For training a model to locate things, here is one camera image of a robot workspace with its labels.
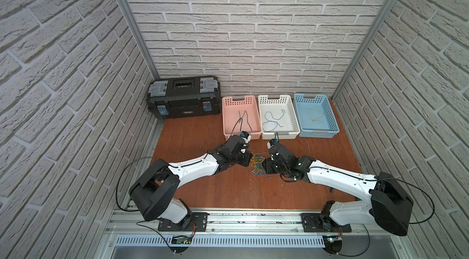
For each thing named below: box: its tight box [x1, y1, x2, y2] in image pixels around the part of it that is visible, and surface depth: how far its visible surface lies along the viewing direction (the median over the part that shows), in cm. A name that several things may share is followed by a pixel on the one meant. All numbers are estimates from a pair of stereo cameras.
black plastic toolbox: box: [147, 75, 222, 120], surface depth 102 cm
